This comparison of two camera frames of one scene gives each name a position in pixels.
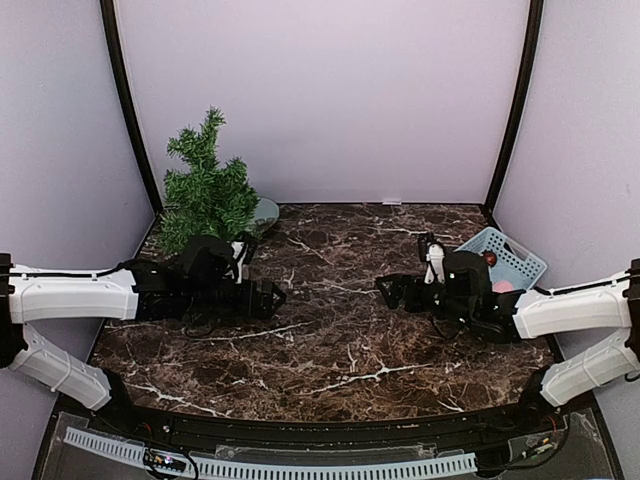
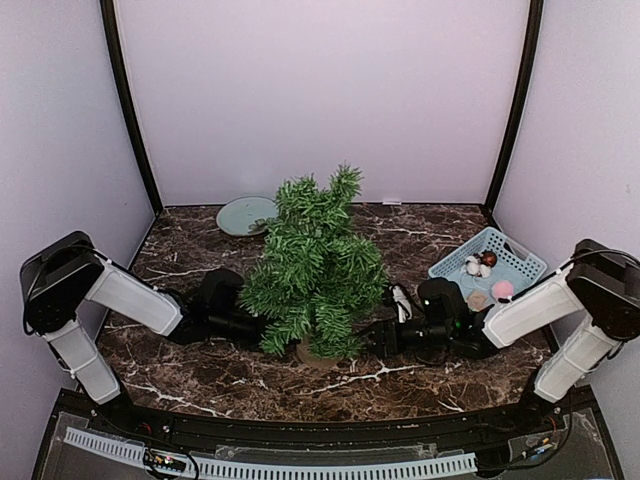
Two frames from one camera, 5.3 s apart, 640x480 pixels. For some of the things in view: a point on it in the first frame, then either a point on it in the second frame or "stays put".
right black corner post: (525, 102) stays put
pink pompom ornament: (502, 286) stays put
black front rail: (152, 425) stays put
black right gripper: (401, 281) -> (381, 338)
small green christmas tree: (210, 197) -> (314, 273)
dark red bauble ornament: (490, 257) stays put
